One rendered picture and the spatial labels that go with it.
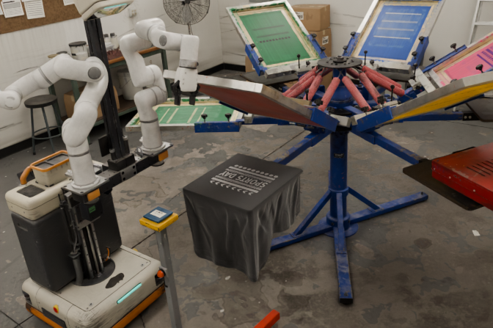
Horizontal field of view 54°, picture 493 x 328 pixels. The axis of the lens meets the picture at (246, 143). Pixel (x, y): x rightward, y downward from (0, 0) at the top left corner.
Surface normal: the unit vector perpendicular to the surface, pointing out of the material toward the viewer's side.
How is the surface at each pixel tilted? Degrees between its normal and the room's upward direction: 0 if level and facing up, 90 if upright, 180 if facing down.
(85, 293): 0
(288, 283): 0
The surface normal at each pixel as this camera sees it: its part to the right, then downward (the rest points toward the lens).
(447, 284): -0.07, -0.91
